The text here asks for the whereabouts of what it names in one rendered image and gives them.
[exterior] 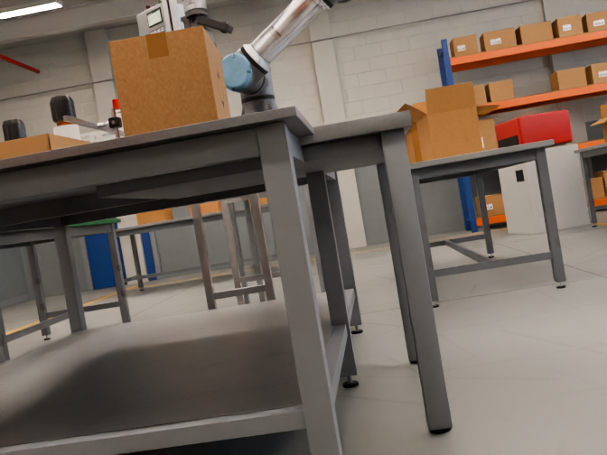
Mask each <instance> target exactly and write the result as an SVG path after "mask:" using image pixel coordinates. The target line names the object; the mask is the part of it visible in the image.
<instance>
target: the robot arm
mask: <svg viewBox="0 0 607 455"><path fill-rule="evenodd" d="M349 1H350V0H294V1H293V2H292V3H291V4H290V5H289V6H287V7H286V9H285V10H284V11H283V12H282V13H281V14H280V15H278V16H277V17H276V19H275V20H274V21H273V22H272V23H271V24H270V25H269V26H268V27H267V28H266V29H265V30H264V31H263V32H262V33H261V34H260V35H259V36H258V37H257V38H256V39H255V40H254V41H253V42H252V43H251V44H244V45H243V46H242V47H241V48H240V49H239V50H238V51H237V52H236V53H231V54H229V55H227V56H226V57H225V58H224V59H223V60H222V61H221V63H222V68H223V74H224V79H225V85H226V88H227V89H229V90H230V91H232V92H237V93H240V97H241V104H242V112H241V115H242V116H243V115H247V114H253V113H257V112H262V111H267V110H272V109H278V106H277V104H276V102H275V93H274V88H273V81H272V76H271V67H270V63H271V62H272V61H273V60H274V59H275V58H276V57H277V56H278V55H279V54H280V53H281V52H282V51H283V50H284V49H285V47H286V46H287V45H288V44H289V43H290V42H291V41H292V40H293V39H294V38H295V37H296V36H297V35H298V34H299V33H300V32H301V31H302V30H303V29H304V28H305V27H306V26H307V25H308V24H309V23H310V22H311V21H312V20H313V19H314V18H315V17H316V16H317V15H318V14H319V13H320V12H321V11H322V10H324V9H331V8H332V7H333V6H334V5H335V4H344V3H348V2H349ZM182 3H183V9H184V13H185V16H183V17H181V22H183V24H184V29H185V28H191V27H196V26H203V28H204V29H205V31H206V32H207V34H208V35H209V37H210V38H211V39H212V41H213V43H214V44H215V46H216V47H217V45H216V43H215V41H214V39H213V36H212V33H211V32H210V29H209V28H212V29H215V30H218V31H221V32H222V33H232V31H233V26H231V25H229V23H227V22H219V21H216V20H212V19H210V18H207V17H208V14H207V11H208V10H207V5H206V0H182ZM205 26H206V27H205ZM207 27H209V28H207Z"/></svg>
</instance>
